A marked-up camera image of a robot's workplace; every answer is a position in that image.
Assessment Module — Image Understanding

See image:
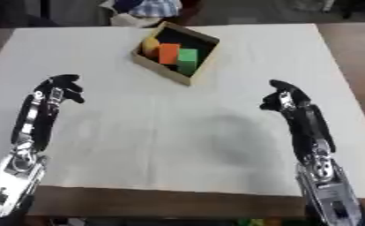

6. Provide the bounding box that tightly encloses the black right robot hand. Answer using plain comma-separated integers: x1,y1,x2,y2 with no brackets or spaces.
257,79,339,164

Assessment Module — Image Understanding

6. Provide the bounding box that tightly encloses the yellow toy fruit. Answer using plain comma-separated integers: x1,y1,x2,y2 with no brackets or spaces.
140,37,163,58

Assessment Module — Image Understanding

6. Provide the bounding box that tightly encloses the green rectangular block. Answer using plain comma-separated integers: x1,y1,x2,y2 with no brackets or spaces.
176,48,200,77

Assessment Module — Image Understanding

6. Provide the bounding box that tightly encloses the orange rectangular block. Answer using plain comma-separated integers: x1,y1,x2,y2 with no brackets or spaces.
158,42,183,65

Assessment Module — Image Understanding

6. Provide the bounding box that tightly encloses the tan cardboard box black inside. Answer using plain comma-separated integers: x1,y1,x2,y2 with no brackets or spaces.
130,20,221,87

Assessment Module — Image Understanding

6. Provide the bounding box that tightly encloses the person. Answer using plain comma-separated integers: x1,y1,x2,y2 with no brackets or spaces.
97,0,184,28

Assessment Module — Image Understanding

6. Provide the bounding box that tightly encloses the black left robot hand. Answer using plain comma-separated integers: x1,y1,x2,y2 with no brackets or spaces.
10,74,87,153

